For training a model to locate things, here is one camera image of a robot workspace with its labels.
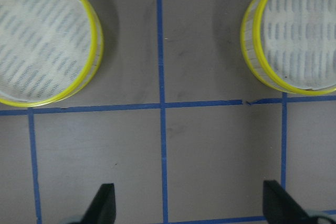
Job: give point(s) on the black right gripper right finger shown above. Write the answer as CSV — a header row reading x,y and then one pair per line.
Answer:
x,y
279,207

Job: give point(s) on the yellow steamer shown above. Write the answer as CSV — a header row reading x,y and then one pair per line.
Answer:
x,y
289,45
50,50

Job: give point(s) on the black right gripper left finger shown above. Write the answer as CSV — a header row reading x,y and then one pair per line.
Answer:
x,y
103,206

